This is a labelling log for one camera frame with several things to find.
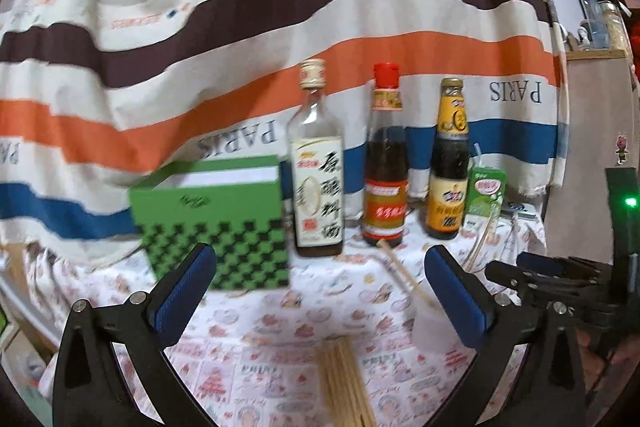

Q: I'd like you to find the green drink carton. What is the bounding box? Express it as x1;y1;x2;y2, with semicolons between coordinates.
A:
462;167;506;230

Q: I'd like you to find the pile of wooden chopsticks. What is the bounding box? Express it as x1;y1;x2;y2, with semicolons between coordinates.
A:
317;336;377;427

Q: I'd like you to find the red cap sauce bottle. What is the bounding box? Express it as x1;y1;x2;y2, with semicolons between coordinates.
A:
362;63;410;249

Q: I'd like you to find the green checkered box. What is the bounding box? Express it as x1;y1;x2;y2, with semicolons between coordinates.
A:
129;155;292;293

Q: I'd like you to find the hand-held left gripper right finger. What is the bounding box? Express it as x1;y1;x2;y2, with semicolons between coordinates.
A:
424;244;588;427

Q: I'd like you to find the small grey device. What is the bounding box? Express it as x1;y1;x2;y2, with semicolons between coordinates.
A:
502;202;536;221

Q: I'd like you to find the yellow label dark sauce bottle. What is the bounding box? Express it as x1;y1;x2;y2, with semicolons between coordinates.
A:
425;78;472;240

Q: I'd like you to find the striped cloth backdrop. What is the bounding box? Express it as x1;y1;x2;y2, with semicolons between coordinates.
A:
0;0;571;268

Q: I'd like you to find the blue cap plastic bottle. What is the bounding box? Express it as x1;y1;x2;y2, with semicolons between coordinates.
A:
575;0;608;50

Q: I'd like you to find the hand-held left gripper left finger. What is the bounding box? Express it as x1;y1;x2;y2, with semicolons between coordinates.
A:
51;243;218;427

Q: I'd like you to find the wooden chopstick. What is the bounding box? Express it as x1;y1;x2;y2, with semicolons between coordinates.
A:
376;239;438;310
467;214;498;273

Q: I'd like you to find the printed cartoon tablecloth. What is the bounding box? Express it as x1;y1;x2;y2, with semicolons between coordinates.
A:
37;202;551;427

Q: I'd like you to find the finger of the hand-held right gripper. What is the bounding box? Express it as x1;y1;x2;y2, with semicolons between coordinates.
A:
517;252;619;288
485;261;608;315

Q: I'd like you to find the clear bottle white label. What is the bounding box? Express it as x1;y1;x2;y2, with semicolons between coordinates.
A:
287;59;346;258

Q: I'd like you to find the cartoon sticker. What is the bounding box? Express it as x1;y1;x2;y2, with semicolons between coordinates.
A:
612;132;631;165

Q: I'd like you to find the brown cardboard panel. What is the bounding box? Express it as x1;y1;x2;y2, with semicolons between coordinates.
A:
542;52;640;258

